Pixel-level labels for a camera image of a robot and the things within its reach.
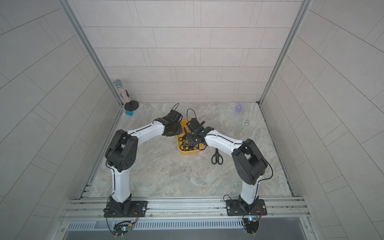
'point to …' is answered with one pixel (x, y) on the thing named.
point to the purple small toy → (238, 108)
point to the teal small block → (129, 113)
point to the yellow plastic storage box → (183, 123)
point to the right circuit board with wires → (250, 222)
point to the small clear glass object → (247, 123)
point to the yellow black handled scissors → (185, 145)
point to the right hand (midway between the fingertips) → (191, 138)
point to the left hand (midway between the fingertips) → (181, 129)
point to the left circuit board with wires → (121, 228)
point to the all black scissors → (217, 157)
